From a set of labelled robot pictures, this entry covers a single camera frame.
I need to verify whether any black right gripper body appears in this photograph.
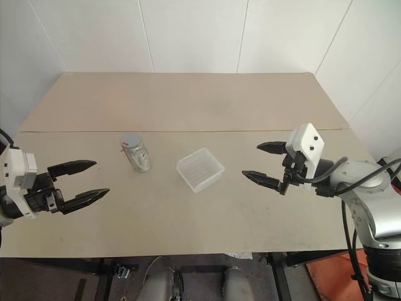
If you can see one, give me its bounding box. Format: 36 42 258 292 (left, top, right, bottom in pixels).
277 150 310 196

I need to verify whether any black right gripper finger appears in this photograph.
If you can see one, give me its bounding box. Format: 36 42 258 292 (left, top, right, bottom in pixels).
256 141 288 156
241 170 283 192

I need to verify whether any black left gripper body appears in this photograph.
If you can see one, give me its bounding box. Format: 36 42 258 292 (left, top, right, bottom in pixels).
24 171 66 218

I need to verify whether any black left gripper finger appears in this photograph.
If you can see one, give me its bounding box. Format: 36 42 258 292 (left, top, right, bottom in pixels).
47 159 98 182
60 187 112 216

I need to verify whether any grey lid with pink mark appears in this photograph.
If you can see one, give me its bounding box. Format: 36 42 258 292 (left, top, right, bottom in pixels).
120 134 143 149

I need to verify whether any translucent square plastic container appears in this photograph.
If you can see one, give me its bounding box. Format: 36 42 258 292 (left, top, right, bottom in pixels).
175 147 226 194

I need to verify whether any clear plastic jar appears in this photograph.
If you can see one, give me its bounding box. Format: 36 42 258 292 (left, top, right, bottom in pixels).
120 134 152 173

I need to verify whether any white paper scrap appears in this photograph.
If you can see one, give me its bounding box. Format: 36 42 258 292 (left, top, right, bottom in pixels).
226 251 253 260

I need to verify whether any black table leg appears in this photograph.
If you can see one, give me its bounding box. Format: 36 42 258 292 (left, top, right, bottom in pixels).
93 257 109 301
268 251 294 301

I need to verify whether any grey rounded robot leg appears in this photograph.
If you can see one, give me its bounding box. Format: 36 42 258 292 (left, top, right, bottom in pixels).
221 266 253 301
146 266 183 301

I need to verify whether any orange floor mat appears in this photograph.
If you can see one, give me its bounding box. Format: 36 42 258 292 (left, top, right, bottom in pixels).
305 250 372 301

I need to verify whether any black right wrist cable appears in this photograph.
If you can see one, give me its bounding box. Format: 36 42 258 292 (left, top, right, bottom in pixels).
294 156 350 184

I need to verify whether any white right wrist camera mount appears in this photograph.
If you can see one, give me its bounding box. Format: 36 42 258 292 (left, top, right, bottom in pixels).
286 122 326 193

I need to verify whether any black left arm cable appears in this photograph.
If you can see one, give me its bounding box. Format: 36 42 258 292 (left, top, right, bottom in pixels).
0 127 16 150

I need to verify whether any small metal bracket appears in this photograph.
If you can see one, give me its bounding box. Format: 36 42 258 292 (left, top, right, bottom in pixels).
114 263 132 279

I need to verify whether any long black right arm cable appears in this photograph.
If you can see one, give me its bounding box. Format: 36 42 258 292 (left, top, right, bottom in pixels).
315 158 401 301

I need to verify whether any thin white floor cable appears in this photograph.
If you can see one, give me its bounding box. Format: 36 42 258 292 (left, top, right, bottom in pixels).
144 256 172 277

